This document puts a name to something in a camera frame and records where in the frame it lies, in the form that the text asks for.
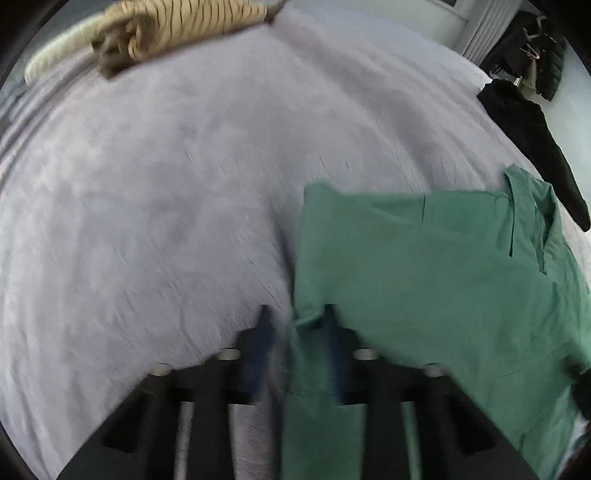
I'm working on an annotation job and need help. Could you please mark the black garment on bed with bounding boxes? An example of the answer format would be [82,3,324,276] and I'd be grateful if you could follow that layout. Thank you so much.
[477,79,590,232]

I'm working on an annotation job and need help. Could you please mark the grey curtain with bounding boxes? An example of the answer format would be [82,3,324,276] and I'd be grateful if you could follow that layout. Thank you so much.
[455,0,522,65]

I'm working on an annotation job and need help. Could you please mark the lavender plush bed blanket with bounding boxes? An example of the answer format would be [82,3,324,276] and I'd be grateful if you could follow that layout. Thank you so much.
[1,6,590,479]

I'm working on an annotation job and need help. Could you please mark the beige striped folded garment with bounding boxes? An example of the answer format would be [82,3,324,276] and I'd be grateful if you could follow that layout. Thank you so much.
[91,0,284,78]

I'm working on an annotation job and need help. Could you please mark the cream pillow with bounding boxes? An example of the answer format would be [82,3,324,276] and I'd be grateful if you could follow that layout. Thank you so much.
[24,12,103,86]

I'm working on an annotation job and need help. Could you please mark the green work jacket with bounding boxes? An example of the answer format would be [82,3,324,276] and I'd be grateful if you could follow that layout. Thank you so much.
[281,166,590,479]

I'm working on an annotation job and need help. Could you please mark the dark hanging clothes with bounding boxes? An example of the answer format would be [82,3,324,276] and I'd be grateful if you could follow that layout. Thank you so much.
[480,10,567,101]

